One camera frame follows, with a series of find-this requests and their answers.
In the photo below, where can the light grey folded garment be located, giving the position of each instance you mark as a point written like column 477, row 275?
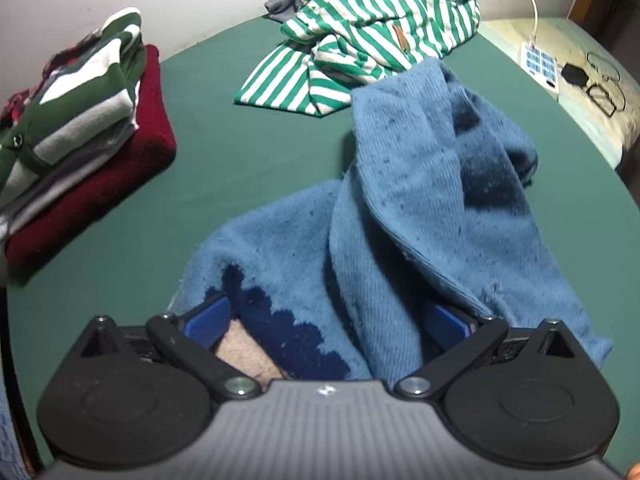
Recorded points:
column 65, row 185

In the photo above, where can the green white striped shirt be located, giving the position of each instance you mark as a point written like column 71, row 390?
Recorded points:
column 380, row 15

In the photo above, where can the dark grey garment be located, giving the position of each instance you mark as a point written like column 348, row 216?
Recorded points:
column 285, row 0

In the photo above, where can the dark red folded sweater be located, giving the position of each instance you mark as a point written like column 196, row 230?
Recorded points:
column 125, row 170

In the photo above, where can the green grey striped folded sweater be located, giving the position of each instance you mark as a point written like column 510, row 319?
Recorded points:
column 85, row 105

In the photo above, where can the green mat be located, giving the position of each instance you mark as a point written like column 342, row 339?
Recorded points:
column 225, row 160

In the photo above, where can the pale printed bed sheet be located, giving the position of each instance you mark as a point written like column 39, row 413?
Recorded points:
column 590, row 125

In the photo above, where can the white power strip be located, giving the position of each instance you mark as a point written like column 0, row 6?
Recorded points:
column 540, row 62

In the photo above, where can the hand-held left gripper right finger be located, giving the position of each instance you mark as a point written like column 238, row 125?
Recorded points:
column 447, row 322

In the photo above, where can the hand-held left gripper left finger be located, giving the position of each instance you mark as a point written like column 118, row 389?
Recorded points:
column 207, row 319

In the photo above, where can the red plaid folded garment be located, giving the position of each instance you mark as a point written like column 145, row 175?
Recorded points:
column 20, row 102

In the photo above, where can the black power adapter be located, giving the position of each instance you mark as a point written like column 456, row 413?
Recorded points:
column 575, row 74

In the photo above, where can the blue knit sweater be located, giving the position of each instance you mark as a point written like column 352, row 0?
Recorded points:
column 410, row 185

